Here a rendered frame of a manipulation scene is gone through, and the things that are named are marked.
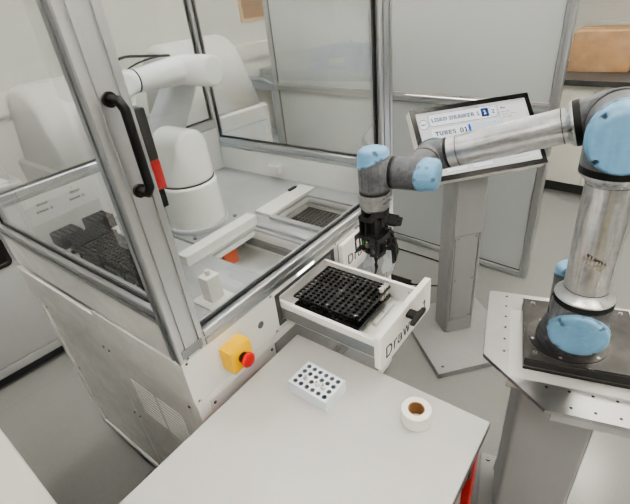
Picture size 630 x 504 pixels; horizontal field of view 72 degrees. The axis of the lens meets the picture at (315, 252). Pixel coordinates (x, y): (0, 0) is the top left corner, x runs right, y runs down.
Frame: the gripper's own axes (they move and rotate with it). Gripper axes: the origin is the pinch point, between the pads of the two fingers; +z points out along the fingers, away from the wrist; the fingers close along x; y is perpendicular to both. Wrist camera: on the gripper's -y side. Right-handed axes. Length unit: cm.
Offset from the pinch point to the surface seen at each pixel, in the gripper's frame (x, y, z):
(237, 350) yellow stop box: -18.8, 39.7, 6.1
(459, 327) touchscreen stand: -8, -89, 91
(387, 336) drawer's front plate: 10.4, 16.4, 6.8
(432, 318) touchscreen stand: -23, -90, 92
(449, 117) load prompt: -16, -84, -19
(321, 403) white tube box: 1.5, 34.1, 18.6
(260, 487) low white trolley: 2, 57, 21
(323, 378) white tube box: -2.1, 28.1, 17.5
